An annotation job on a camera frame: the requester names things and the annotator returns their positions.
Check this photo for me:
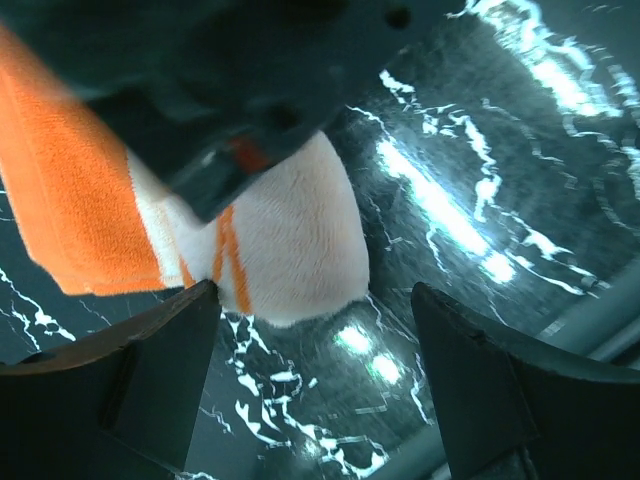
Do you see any orange Doraemon towel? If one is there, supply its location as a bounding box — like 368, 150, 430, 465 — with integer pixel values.
1, 31, 370, 328

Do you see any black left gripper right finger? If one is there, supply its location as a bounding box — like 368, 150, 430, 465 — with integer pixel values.
411, 282, 639, 479

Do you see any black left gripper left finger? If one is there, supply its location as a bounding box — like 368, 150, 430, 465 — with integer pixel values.
1, 281, 221, 479

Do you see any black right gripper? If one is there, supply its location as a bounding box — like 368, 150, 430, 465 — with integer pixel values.
1, 1, 462, 222

